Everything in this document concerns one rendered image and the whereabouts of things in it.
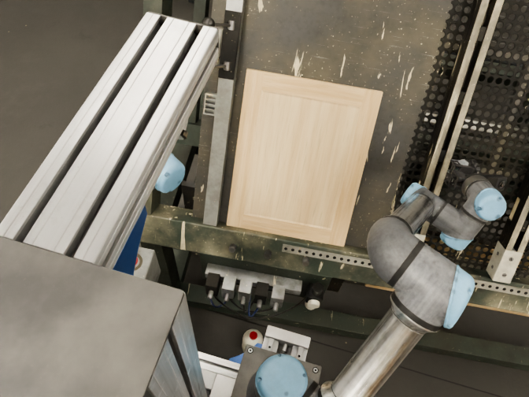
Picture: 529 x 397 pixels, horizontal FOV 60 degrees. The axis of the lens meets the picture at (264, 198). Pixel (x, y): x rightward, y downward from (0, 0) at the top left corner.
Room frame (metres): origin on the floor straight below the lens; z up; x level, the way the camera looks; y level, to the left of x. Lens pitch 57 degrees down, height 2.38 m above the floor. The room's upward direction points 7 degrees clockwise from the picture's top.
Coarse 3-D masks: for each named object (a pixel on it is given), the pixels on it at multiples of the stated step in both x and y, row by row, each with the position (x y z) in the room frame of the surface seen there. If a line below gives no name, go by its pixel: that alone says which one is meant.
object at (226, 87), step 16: (240, 0) 1.22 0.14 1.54; (240, 32) 1.19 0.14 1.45; (224, 80) 1.10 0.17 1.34; (224, 96) 1.07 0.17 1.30; (224, 112) 1.04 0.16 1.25; (224, 128) 1.01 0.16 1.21; (224, 144) 0.98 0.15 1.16; (224, 160) 0.96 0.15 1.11; (208, 176) 0.91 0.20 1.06; (208, 192) 0.88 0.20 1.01; (208, 208) 0.85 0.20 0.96
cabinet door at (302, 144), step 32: (256, 96) 1.09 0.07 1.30; (288, 96) 1.09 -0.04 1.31; (320, 96) 1.09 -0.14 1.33; (352, 96) 1.09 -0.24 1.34; (256, 128) 1.03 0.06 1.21; (288, 128) 1.03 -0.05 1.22; (320, 128) 1.04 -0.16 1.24; (352, 128) 1.04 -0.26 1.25; (256, 160) 0.97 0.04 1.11; (288, 160) 0.97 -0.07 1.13; (320, 160) 0.98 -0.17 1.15; (352, 160) 0.98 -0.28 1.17; (256, 192) 0.90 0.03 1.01; (288, 192) 0.91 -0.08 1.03; (320, 192) 0.91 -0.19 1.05; (352, 192) 0.91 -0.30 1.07; (256, 224) 0.83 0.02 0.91; (288, 224) 0.84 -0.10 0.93; (320, 224) 0.84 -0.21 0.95
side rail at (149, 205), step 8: (144, 0) 1.21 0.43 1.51; (152, 0) 1.21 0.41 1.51; (160, 0) 1.21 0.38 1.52; (168, 0) 1.26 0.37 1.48; (144, 8) 1.20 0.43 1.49; (152, 8) 1.20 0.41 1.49; (160, 8) 1.20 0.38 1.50; (168, 8) 1.26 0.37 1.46; (152, 192) 0.87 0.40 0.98; (160, 192) 0.93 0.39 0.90; (152, 200) 0.85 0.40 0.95; (160, 200) 0.91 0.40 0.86; (152, 208) 0.84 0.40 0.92
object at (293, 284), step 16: (208, 256) 0.74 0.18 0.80; (208, 272) 0.70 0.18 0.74; (224, 272) 0.71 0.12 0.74; (240, 272) 0.71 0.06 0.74; (256, 272) 0.72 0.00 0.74; (272, 272) 0.72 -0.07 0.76; (288, 272) 0.72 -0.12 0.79; (304, 272) 0.71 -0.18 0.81; (208, 288) 0.63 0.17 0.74; (224, 288) 0.63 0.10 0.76; (240, 288) 0.64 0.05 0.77; (256, 288) 0.64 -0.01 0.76; (272, 288) 0.66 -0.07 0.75; (288, 288) 0.67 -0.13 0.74; (304, 288) 0.71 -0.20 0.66; (320, 288) 0.67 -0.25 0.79; (224, 304) 0.63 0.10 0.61; (240, 304) 0.59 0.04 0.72; (272, 304) 0.62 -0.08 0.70; (320, 304) 0.64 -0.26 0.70
